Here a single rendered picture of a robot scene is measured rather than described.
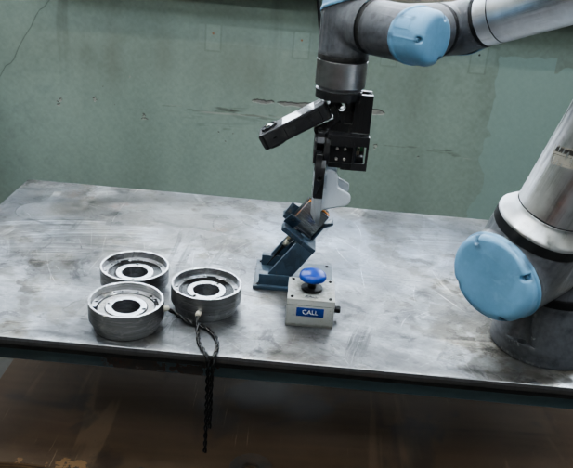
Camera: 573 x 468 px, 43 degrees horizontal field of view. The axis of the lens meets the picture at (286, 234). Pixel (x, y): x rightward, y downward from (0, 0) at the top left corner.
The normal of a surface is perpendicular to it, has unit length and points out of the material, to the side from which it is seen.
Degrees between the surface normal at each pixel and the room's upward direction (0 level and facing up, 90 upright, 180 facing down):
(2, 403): 0
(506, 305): 97
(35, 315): 0
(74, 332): 0
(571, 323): 72
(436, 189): 90
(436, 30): 90
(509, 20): 111
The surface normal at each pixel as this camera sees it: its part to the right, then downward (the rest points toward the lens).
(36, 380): 0.07, -0.91
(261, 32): -0.04, 0.40
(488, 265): -0.76, 0.33
